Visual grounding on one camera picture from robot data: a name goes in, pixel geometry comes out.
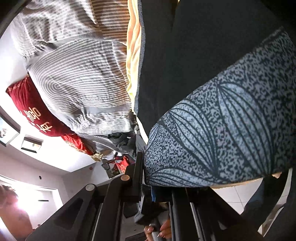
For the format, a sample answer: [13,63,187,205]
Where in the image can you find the black pants with patterned lining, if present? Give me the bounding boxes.
[135,1,295,187]

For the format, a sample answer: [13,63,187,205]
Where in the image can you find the small white wall frame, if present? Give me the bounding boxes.
[21,137,43,153]

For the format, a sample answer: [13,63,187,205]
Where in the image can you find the white wall picture frame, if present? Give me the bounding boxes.
[0,114,20,147]

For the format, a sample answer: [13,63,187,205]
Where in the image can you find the grey striped duvet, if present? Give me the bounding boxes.
[13,1,133,152]

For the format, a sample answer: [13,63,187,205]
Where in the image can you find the orange bed sheet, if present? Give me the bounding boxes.
[126,0,142,104]

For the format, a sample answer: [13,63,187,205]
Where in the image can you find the person's hand with painted nails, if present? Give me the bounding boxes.
[144,219,172,241]

